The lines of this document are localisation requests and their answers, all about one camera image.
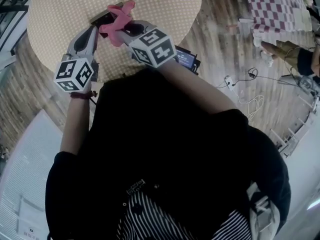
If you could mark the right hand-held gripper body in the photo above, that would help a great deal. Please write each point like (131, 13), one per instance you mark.
(152, 46)

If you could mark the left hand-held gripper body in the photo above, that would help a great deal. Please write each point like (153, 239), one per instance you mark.
(72, 74)

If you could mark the pink cloth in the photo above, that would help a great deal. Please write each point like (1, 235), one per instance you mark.
(120, 21)

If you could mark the person's left forearm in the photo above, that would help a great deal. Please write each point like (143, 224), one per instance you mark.
(73, 126)

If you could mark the person's right forearm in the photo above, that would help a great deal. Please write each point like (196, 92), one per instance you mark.
(195, 89)

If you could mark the black device with blue screen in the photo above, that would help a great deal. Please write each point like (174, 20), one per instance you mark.
(186, 59)

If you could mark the round beige woven table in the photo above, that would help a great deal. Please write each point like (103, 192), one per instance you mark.
(162, 9)

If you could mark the person's black striped clothing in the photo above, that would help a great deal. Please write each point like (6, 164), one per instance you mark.
(162, 146)

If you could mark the white ribbed panel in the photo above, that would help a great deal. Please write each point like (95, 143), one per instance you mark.
(27, 164)

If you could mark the purple white checkered tablecloth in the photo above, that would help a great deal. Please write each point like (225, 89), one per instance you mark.
(275, 6)

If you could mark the white rack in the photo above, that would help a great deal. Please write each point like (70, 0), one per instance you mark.
(297, 134)

